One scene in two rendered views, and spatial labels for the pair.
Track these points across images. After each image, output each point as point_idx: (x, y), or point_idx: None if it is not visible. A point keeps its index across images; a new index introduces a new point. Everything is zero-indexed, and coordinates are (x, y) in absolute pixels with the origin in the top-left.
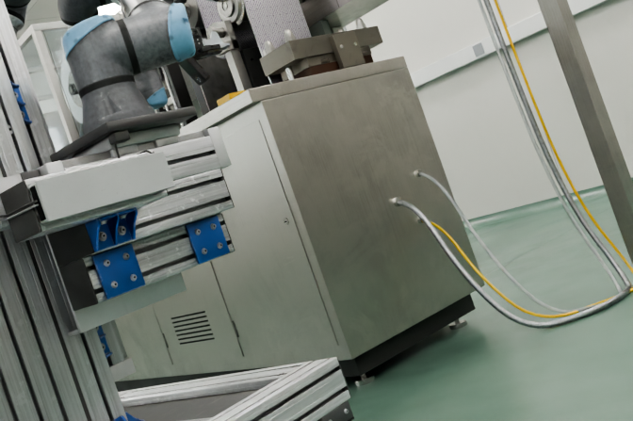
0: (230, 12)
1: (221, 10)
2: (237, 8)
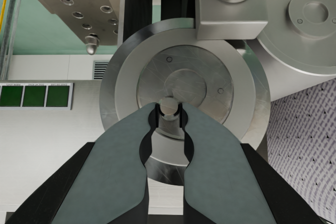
0: (165, 52)
1: (216, 80)
2: (129, 56)
